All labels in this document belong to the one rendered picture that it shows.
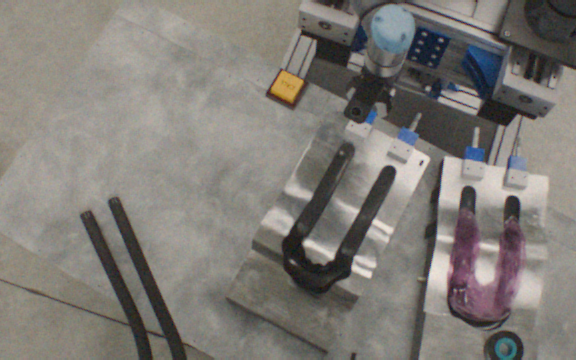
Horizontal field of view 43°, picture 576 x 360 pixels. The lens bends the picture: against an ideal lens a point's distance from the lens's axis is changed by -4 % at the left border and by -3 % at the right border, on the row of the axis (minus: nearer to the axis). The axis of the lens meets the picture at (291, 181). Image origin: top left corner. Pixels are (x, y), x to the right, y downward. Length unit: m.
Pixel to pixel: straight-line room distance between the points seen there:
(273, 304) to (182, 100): 0.56
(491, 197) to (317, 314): 0.49
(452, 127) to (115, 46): 1.17
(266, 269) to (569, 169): 1.50
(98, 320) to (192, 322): 0.90
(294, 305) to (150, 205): 0.42
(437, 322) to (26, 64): 1.89
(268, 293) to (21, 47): 1.66
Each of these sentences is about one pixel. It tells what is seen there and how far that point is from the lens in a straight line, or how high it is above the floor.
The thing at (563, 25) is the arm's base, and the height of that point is 1.10.
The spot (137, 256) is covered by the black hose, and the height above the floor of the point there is 0.87.
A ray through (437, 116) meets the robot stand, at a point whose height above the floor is 0.21.
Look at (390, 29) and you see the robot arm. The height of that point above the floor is 1.36.
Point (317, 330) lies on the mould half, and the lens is 1.65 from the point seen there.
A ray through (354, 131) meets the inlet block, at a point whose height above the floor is 0.92.
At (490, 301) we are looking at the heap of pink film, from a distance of 1.68.
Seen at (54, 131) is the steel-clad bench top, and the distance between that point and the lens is 1.89.
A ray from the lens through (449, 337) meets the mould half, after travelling 1.64.
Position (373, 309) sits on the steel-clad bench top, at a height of 0.80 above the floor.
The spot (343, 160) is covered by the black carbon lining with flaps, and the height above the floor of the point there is 0.88.
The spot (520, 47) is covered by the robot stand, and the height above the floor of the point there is 1.03.
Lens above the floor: 2.50
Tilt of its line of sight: 73 degrees down
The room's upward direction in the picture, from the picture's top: 6 degrees clockwise
